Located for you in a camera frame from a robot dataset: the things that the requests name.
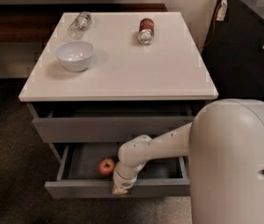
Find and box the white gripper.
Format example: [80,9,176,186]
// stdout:
[112,162,144,195]

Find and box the grey drawer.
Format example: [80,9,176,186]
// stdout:
[33,116,194,143]
[45,143,189,199]

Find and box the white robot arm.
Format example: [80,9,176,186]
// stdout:
[113,99,264,224]

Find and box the red apple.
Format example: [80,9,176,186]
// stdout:
[99,158,116,175]

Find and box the grey top drawer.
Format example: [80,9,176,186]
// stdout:
[33,116,194,143]

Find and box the white top drawer cabinet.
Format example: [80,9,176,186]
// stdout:
[18,11,219,147]

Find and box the white bowl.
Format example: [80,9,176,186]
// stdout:
[55,41,94,72]

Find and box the red soda can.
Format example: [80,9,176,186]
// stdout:
[137,18,154,45]

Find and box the black cabinet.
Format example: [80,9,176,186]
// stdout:
[202,0,264,101]

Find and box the dark wooden bench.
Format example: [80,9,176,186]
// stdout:
[0,3,167,42]

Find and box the white paper tag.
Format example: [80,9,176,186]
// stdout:
[216,0,228,21]

